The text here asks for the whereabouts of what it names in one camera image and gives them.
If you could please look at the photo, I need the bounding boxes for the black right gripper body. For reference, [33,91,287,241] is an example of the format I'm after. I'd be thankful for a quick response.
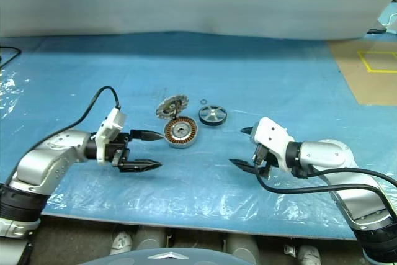
[253,143,274,170]

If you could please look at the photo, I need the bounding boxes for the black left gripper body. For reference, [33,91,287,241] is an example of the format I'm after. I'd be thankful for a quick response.
[105,133,132,167]

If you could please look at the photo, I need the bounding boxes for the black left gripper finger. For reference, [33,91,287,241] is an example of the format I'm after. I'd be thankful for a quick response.
[118,159,163,174]
[130,129,164,142]

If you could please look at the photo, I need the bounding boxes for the motor stator with copper windings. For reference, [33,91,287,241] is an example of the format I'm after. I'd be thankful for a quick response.
[163,117,199,148]

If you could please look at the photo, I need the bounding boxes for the silver toothed motor plate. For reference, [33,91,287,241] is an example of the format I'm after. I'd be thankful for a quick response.
[156,96,188,120]

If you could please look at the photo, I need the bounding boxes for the black silver spoked motor cap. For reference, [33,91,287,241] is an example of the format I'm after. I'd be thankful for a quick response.
[198,105,226,126]

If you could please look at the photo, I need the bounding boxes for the blue foam table mat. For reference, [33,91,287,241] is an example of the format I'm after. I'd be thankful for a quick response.
[0,31,397,241]

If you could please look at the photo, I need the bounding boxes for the grey rounded cylinder shape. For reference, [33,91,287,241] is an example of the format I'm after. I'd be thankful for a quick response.
[224,233,260,265]
[133,226,166,251]

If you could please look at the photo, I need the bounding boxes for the white shoe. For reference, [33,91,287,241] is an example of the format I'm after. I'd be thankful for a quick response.
[110,230,134,256]
[297,245,322,265]

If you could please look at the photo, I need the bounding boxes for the grey robot torso silver chevron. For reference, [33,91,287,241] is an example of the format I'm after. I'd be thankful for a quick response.
[79,248,246,265]

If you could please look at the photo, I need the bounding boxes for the brown cardboard sheet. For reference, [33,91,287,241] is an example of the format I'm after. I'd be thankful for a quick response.
[328,37,397,106]

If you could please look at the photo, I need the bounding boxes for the light blue foam sheet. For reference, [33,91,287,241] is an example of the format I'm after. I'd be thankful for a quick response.
[377,0,397,34]

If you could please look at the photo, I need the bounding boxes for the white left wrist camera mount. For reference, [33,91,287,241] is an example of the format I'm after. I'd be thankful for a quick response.
[95,108,128,166]

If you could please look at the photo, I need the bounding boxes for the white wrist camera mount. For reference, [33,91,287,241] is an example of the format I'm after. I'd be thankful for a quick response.
[252,117,295,173]
[95,108,128,166]

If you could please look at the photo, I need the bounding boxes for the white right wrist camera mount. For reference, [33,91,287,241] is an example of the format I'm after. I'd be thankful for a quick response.
[252,117,295,173]

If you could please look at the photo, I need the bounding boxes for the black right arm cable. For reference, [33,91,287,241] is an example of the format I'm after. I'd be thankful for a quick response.
[253,145,397,216]

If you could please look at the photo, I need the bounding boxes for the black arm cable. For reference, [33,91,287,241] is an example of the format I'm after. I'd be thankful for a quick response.
[253,145,397,216]
[6,86,121,182]

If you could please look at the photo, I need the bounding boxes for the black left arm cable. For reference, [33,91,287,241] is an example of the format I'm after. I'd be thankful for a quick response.
[6,86,121,182]

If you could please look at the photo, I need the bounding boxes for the thin black cable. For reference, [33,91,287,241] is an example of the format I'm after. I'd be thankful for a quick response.
[0,45,22,69]

